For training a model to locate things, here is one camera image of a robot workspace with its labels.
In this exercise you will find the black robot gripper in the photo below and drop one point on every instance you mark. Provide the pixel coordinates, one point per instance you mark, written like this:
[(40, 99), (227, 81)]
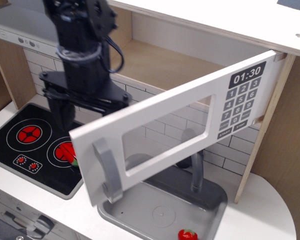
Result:
[(87, 85)]

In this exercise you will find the grey microwave door handle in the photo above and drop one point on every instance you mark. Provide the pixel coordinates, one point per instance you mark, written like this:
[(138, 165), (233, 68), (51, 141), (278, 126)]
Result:
[(112, 186)]

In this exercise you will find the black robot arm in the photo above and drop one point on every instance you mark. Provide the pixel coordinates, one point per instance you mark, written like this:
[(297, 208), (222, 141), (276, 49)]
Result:
[(83, 28)]

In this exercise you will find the wooden toy microwave cabinet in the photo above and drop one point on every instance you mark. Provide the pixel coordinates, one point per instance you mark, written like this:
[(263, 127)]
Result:
[(263, 23)]

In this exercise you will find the red green toy chili pepper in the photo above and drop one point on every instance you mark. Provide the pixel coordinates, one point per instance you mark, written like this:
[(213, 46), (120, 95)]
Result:
[(69, 153)]

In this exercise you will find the black toy induction stove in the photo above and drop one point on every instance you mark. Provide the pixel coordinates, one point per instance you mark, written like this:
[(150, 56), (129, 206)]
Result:
[(30, 148)]

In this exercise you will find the grey toy range hood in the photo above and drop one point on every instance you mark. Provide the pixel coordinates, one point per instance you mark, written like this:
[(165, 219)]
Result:
[(24, 22)]

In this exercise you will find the grey plastic toy sink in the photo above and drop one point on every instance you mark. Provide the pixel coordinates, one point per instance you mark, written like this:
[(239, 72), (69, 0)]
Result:
[(164, 204)]

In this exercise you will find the dark grey toy faucet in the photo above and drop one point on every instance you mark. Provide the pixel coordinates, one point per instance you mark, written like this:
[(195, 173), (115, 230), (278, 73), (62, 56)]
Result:
[(195, 161)]

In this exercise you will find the red toy strawberry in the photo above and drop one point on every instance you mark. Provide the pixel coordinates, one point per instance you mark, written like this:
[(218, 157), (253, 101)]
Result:
[(187, 234)]

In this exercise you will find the grey oven door handle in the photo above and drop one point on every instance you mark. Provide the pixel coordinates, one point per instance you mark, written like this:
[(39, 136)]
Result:
[(34, 229)]

